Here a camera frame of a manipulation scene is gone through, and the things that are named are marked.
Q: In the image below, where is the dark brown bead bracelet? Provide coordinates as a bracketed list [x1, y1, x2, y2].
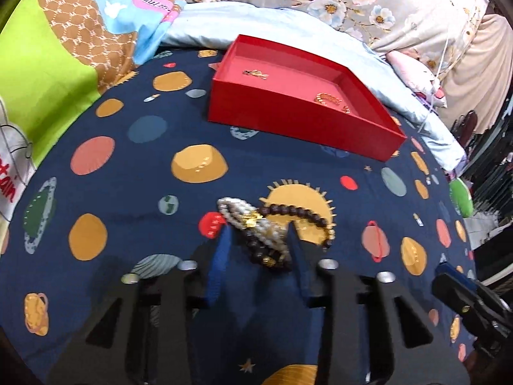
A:
[241, 202, 337, 269]

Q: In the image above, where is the white pearl bracelet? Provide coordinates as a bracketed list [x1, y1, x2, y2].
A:
[216, 196, 292, 262]

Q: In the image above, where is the gold link bangle bracelet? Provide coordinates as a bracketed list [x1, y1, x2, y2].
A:
[314, 91, 343, 108]

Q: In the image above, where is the red jewelry tray box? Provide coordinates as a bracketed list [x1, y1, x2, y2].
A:
[208, 35, 406, 162]

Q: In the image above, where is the green round cushion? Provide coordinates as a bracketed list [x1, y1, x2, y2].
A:
[449, 178, 474, 218]

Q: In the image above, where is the navy planet print bedsheet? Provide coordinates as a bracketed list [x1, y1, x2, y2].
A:
[1, 50, 475, 384]

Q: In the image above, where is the dark wooden chair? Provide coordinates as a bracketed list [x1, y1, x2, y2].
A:
[450, 110, 478, 148]

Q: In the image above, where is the beige hanging cloth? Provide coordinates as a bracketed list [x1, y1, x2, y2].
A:
[438, 14, 512, 134]

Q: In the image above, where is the pink white plush toy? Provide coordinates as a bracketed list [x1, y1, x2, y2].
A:
[385, 50, 447, 109]

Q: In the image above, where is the colourful monkey print blanket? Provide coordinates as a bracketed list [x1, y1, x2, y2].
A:
[1, 0, 184, 241]

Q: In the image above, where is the light blue pillow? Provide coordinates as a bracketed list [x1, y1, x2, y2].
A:
[161, 2, 467, 172]

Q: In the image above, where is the white charging cable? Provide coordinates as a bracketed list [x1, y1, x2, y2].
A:
[416, 0, 462, 130]

